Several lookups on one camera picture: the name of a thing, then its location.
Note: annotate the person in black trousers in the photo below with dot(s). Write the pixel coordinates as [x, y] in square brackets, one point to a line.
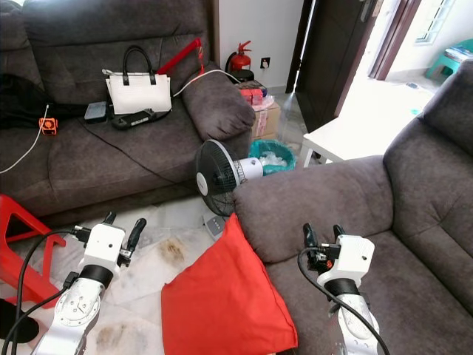
[15, 325]

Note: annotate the red fire extinguisher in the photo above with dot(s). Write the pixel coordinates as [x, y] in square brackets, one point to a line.
[239, 61]

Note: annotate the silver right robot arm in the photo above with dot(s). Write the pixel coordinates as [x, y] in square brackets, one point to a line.
[355, 325]

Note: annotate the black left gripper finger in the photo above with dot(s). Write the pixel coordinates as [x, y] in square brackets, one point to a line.
[110, 219]
[138, 235]

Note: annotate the black garment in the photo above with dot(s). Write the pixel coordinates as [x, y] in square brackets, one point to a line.
[37, 103]

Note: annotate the long black device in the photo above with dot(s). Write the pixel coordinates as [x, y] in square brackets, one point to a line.
[133, 120]

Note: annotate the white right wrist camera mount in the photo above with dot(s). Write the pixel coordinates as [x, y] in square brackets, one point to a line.
[351, 259]

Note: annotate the small orange device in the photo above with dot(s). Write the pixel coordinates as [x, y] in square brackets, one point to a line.
[49, 126]

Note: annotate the teal plastic basket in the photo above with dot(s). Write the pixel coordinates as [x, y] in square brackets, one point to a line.
[277, 155]

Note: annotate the flat grey device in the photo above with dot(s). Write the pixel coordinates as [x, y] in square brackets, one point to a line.
[96, 112]

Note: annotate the long grey fabric sofa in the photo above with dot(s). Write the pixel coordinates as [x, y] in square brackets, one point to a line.
[118, 159]

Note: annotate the window with grille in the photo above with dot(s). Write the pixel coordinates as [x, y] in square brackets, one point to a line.
[434, 21]

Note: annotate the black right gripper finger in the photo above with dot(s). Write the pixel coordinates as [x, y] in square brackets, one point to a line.
[310, 237]
[339, 232]

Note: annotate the small white table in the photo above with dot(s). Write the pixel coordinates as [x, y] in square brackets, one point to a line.
[347, 140]

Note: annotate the two-seat grey fabric sofa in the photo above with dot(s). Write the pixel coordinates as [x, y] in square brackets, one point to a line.
[325, 200]

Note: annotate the teal plastic stool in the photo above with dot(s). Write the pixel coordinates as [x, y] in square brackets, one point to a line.
[451, 63]

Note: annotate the red plastic stool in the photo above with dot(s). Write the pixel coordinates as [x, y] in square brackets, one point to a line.
[18, 214]

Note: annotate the dark wooden door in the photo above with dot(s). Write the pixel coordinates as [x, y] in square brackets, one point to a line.
[332, 59]

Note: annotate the black and white fan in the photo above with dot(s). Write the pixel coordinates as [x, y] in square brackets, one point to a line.
[214, 177]

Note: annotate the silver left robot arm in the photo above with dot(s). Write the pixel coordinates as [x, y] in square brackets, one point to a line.
[77, 310]

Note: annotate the red and pink packet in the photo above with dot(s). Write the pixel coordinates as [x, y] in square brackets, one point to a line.
[253, 96]

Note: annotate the red pillow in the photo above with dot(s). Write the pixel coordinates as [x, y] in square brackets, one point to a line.
[222, 303]

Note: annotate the small cardboard box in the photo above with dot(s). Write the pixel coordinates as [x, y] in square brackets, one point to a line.
[268, 122]

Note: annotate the red angled bar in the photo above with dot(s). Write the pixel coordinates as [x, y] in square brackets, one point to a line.
[181, 55]

